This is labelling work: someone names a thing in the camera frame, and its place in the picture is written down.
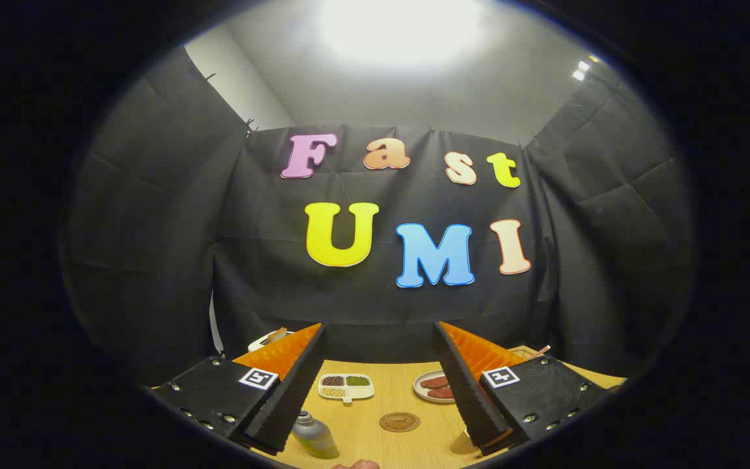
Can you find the brown meat piece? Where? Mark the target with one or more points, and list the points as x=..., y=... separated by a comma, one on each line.
x=435, y=382
x=441, y=393

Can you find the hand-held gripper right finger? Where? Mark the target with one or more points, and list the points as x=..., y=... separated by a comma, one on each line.
x=470, y=398

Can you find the white divided dish with beans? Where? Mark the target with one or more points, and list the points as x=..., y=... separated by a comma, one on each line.
x=346, y=385

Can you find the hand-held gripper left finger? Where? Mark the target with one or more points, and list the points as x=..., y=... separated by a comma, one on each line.
x=289, y=398

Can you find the wooden table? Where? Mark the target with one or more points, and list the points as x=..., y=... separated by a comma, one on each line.
x=375, y=443

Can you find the silver bottle with green label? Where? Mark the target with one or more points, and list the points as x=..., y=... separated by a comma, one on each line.
x=316, y=438

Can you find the round wooden coaster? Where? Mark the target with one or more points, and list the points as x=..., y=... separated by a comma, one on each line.
x=400, y=422

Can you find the white round plate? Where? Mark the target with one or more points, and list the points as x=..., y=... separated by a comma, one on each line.
x=422, y=389

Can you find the bread slice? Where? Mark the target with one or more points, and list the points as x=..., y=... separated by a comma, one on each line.
x=277, y=335

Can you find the white toaster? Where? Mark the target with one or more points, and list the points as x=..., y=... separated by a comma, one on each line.
x=261, y=340

